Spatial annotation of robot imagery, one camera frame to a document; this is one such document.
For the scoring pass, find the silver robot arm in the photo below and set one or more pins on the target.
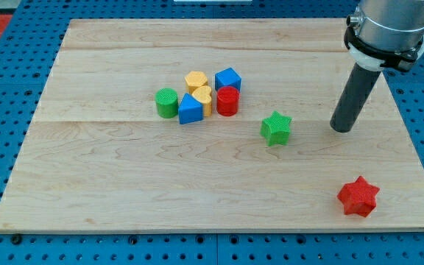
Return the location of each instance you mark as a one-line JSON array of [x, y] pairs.
[[386, 34]]

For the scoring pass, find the light wooden board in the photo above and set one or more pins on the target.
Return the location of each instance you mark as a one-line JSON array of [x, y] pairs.
[[98, 159]]

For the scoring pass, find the blue triangle block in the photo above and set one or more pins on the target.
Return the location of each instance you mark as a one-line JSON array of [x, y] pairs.
[[190, 110]]

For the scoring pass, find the red cylinder block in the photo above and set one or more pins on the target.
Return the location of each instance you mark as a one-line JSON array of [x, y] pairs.
[[227, 101]]

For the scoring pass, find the yellow heart block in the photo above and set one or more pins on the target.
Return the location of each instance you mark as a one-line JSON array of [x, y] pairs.
[[203, 95]]

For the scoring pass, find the yellow hexagon block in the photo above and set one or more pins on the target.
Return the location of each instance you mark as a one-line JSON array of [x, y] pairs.
[[195, 80]]

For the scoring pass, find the green cylinder block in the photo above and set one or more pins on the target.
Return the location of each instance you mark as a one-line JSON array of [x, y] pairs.
[[166, 101]]

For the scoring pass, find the blue cube block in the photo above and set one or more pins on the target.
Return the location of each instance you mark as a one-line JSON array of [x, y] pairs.
[[227, 77]]

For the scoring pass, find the green star block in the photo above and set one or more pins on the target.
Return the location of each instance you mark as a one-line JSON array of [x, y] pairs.
[[276, 129]]

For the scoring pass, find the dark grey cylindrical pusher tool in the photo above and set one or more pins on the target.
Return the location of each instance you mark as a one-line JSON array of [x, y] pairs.
[[356, 92]]

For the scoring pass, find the red star block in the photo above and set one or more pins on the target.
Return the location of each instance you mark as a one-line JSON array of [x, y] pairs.
[[358, 197]]

